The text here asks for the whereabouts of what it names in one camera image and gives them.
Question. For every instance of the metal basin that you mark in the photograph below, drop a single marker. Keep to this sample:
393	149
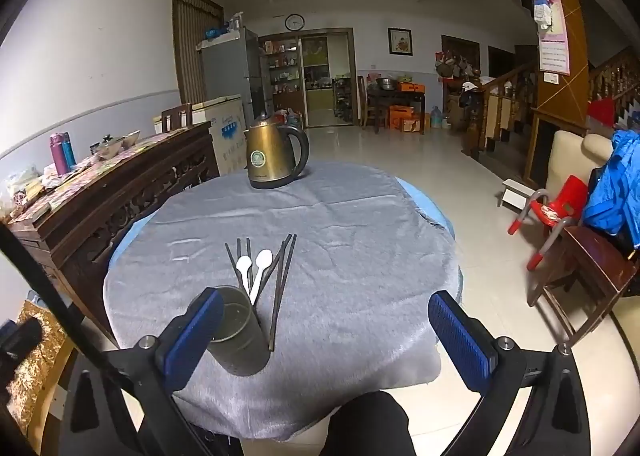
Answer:
386	83

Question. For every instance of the blue thermos bottle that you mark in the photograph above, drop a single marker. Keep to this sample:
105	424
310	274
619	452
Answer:
69	152

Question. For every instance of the glass display cabinet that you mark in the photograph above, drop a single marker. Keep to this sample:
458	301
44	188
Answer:
282	81

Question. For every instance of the blue jacket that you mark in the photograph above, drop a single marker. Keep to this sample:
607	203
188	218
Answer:
612	186

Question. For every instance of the framed wall picture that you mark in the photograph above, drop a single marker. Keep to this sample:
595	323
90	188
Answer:
400	41

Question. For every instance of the gold patterned cushion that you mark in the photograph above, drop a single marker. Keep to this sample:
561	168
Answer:
30	371

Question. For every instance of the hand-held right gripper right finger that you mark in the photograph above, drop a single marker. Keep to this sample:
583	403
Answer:
460	346

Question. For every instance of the grey tablecloth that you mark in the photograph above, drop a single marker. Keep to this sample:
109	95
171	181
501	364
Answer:
350	261

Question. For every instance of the round wall clock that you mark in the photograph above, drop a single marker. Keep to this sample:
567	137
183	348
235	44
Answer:
295	22

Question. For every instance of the glass lidded bowl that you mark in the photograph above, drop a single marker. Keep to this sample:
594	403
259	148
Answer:
106	147

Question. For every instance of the white chest freezer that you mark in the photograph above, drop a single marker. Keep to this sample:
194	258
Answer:
225	121

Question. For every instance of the wooden dining chair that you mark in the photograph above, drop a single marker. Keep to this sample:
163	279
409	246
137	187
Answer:
176	117

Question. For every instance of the dark wooden side table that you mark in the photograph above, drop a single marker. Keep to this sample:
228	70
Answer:
395	97

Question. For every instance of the carved wooden sideboard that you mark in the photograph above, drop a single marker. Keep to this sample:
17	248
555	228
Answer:
125	201

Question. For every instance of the white step stool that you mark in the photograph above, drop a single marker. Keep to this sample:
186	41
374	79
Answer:
517	193

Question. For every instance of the orange cardboard box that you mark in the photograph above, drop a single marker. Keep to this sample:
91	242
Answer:
401	117

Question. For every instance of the flat orange box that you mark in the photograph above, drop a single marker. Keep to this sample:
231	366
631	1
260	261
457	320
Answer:
412	87

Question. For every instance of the blue round table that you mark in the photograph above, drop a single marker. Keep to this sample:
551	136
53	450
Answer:
425	206

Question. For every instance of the grey refrigerator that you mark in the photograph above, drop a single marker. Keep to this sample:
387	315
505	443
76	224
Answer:
225	71

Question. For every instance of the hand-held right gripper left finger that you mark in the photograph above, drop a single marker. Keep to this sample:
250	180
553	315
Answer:
192	336

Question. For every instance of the red child chair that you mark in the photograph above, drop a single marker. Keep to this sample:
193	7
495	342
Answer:
555	208

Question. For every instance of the pink thermos bottle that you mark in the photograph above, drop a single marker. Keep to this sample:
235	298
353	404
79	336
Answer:
58	156

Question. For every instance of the large water jug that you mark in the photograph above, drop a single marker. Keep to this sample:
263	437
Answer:
436	118
292	117

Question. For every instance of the person's black trouser leg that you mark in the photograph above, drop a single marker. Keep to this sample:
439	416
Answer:
370	426

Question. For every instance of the metal utensil holder cup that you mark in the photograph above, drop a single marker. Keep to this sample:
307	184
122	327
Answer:
240	341

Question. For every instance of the wooden stair railing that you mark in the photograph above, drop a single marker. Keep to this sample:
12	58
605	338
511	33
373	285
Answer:
500	101

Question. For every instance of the brown wooden chair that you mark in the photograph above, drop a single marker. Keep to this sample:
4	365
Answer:
595	261

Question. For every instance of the brown curtain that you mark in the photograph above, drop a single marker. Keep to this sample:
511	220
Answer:
192	46

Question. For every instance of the wall calendar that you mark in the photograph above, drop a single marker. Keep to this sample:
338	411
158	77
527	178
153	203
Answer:
554	46

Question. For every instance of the golden electric kettle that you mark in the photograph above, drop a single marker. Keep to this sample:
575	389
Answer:
265	156

